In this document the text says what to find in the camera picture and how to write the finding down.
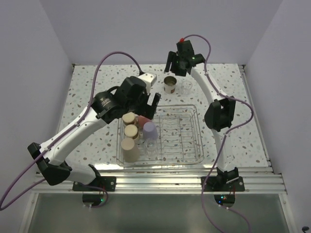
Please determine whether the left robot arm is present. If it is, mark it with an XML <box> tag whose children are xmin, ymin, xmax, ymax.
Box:
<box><xmin>28</xmin><ymin>73</ymin><xmax>161</xmax><ymax>191</ymax></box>

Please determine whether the aluminium rail frame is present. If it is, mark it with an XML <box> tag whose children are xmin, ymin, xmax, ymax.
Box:
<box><xmin>18</xmin><ymin>63</ymin><xmax>292</xmax><ymax>233</ymax></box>

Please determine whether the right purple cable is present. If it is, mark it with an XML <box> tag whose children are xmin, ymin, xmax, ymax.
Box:
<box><xmin>183</xmin><ymin>34</ymin><xmax>255</xmax><ymax>233</ymax></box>

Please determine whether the steel cup with cork band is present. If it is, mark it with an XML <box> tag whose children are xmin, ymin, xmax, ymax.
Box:
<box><xmin>124</xmin><ymin>124</ymin><xmax>140</xmax><ymax>143</ymax></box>

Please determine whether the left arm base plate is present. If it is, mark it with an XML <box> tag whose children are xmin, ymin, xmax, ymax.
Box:
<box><xmin>72</xmin><ymin>176</ymin><xmax>117</xmax><ymax>192</ymax></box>

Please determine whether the tall beige cup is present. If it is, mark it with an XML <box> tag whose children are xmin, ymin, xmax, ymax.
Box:
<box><xmin>121</xmin><ymin>138</ymin><xmax>140</xmax><ymax>163</ymax></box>

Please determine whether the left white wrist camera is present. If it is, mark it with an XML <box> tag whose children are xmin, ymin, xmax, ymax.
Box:
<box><xmin>138</xmin><ymin>73</ymin><xmax>157</xmax><ymax>88</ymax></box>

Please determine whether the large clear glass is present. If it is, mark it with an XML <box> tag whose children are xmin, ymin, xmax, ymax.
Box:
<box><xmin>143</xmin><ymin>138</ymin><xmax>159</xmax><ymax>158</ymax></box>

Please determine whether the steel cork-band cup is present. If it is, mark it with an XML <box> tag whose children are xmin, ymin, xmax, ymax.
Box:
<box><xmin>163</xmin><ymin>76</ymin><xmax>177</xmax><ymax>94</ymax></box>
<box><xmin>121</xmin><ymin>112</ymin><xmax>138</xmax><ymax>126</ymax></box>

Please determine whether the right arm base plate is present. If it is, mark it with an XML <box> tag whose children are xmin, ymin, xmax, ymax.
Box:
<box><xmin>201</xmin><ymin>176</ymin><xmax>245</xmax><ymax>192</ymax></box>

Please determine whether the small clear glass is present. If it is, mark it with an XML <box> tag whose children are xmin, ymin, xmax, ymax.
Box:
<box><xmin>181</xmin><ymin>81</ymin><xmax>192</xmax><ymax>95</ymax></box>

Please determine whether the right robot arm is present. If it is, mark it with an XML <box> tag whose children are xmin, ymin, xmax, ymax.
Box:
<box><xmin>165</xmin><ymin>38</ymin><xmax>239</xmax><ymax>192</ymax></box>

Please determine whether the coral red plastic cup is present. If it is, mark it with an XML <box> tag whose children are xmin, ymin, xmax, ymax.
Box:
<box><xmin>138</xmin><ymin>116</ymin><xmax>151</xmax><ymax>128</ymax></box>

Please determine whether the purple plastic cup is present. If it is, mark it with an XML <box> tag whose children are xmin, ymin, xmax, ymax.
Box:
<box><xmin>142</xmin><ymin>122</ymin><xmax>158</xmax><ymax>141</ymax></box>

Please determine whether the wire dish rack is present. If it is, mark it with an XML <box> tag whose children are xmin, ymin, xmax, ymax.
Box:
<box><xmin>116</xmin><ymin>104</ymin><xmax>204</xmax><ymax>167</ymax></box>

